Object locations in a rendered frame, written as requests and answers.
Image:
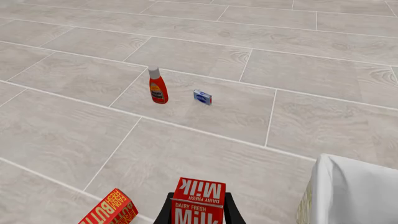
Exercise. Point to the small blue printed box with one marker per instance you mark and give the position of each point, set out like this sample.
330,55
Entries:
202,96

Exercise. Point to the basket with white cloth liner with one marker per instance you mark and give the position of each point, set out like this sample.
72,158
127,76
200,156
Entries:
351,193

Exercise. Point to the red milk carton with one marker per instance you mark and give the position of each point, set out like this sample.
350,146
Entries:
199,200

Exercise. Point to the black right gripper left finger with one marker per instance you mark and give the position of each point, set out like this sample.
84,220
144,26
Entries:
163,213

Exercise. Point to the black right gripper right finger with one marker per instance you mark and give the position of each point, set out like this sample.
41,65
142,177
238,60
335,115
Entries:
232,211

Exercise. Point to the red sauce bottle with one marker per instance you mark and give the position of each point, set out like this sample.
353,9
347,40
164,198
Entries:
158,89

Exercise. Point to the red butter box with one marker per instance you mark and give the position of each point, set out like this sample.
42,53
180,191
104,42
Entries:
109,210

